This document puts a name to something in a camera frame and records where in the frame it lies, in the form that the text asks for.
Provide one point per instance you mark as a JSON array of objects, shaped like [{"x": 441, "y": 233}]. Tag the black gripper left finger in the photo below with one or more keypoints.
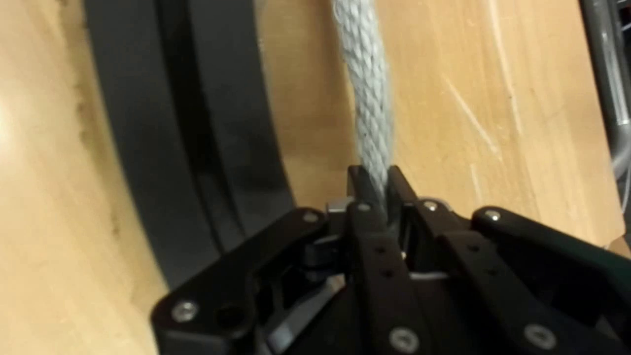
[{"x": 297, "y": 288}]

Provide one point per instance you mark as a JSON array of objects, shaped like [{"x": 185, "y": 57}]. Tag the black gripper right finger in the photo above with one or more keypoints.
[{"x": 500, "y": 282}]

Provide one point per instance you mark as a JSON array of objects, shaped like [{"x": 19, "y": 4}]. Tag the black curved track on cardboard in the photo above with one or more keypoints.
[{"x": 165, "y": 130}]

